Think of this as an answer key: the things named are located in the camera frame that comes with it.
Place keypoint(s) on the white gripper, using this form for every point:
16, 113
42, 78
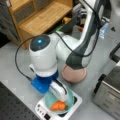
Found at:
58, 88

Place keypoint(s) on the teal bowl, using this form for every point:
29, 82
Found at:
50, 99

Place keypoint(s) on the orange toy carrot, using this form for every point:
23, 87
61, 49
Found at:
58, 106

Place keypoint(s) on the pink pan with white handle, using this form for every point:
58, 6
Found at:
73, 76

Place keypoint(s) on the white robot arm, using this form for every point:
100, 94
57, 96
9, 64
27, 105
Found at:
46, 49

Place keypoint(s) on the silver toaster oven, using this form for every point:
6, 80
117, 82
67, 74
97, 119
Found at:
107, 91

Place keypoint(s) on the wooden cutting board box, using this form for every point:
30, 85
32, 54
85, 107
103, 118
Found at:
34, 17

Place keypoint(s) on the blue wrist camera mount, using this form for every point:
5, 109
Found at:
42, 84

